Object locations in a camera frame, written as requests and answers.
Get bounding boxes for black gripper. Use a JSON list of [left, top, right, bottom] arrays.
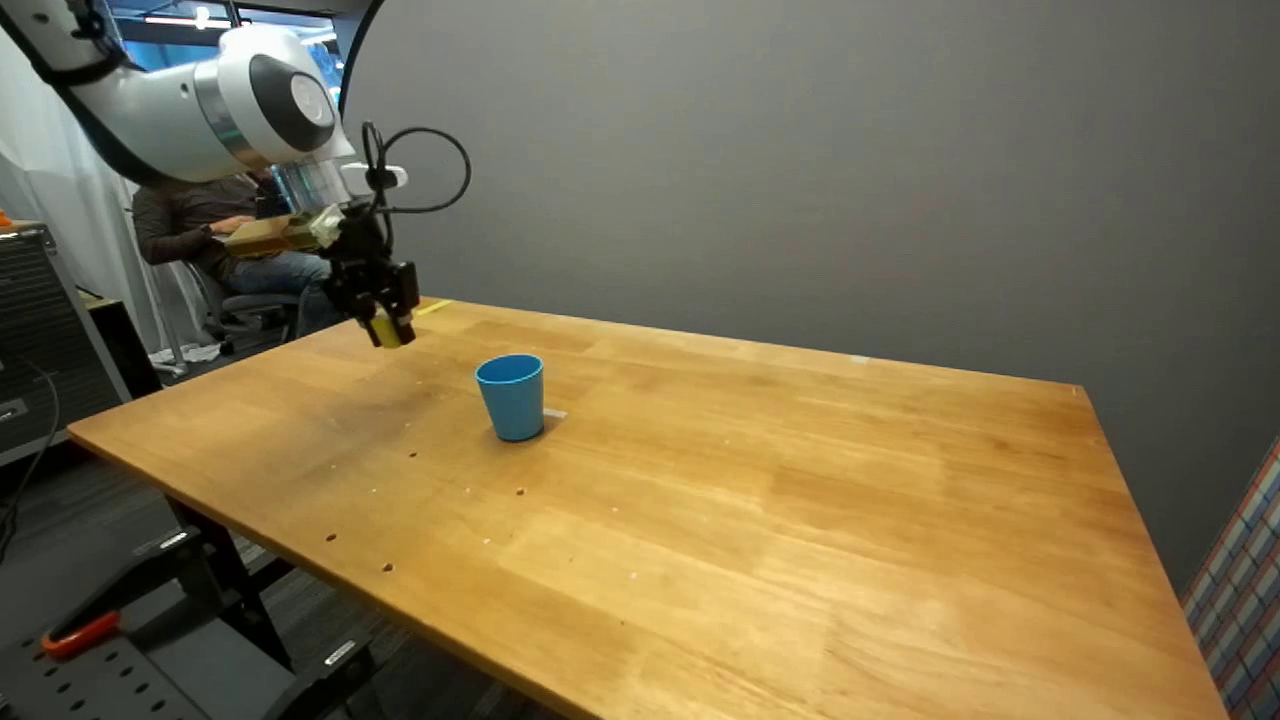
[[323, 198, 425, 351]]

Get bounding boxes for blue plastic cup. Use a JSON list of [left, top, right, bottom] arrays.
[[472, 349, 553, 448]]

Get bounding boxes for seated person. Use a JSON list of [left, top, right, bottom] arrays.
[[127, 166, 339, 334]]

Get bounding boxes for black table leg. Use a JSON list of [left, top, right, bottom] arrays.
[[160, 493, 300, 673]]

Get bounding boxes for black equipment rack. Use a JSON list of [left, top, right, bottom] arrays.
[[0, 219, 130, 463]]

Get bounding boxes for plaid cloth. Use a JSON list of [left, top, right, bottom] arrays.
[[1179, 435, 1280, 720]]

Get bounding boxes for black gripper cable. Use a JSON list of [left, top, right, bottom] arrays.
[[354, 121, 474, 219]]

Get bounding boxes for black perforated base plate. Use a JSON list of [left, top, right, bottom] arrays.
[[0, 619, 382, 720]]

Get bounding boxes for red handled tool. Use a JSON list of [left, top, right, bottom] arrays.
[[34, 609, 127, 663]]

